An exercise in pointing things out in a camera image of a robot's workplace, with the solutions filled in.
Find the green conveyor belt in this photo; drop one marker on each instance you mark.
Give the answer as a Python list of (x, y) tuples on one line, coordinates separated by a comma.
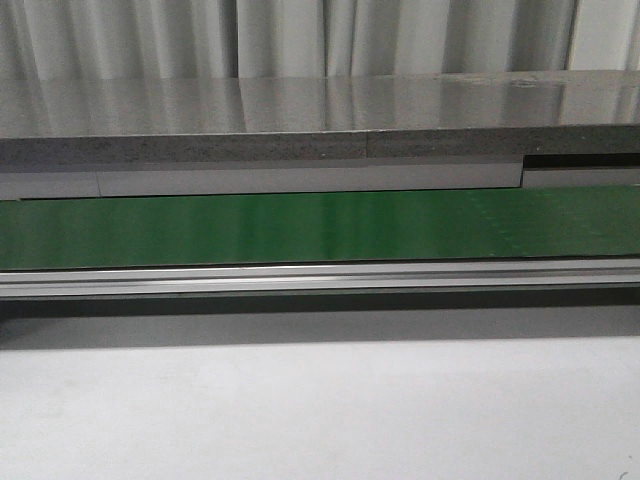
[(319, 227)]

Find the grey stone-look table slab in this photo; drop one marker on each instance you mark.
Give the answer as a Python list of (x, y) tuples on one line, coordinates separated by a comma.
[(78, 124)]

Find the white pleated curtain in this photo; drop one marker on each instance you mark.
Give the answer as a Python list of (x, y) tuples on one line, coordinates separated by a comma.
[(55, 40)]

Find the grey rear side rail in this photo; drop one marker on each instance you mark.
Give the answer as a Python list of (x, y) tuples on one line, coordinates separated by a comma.
[(277, 177)]

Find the aluminium conveyor front rail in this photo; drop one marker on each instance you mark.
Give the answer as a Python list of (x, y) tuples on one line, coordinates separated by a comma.
[(327, 277)]

